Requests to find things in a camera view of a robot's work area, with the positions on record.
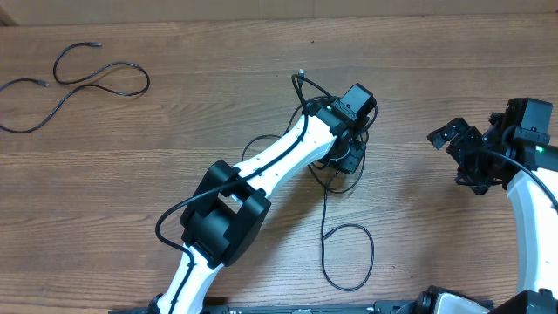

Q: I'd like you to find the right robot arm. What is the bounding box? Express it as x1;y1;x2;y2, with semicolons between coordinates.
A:
412;98;557;313

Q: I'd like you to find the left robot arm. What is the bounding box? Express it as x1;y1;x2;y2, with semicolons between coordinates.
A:
147;84;378;313

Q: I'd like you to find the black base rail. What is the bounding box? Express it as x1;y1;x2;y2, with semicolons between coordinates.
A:
108;296;493;314

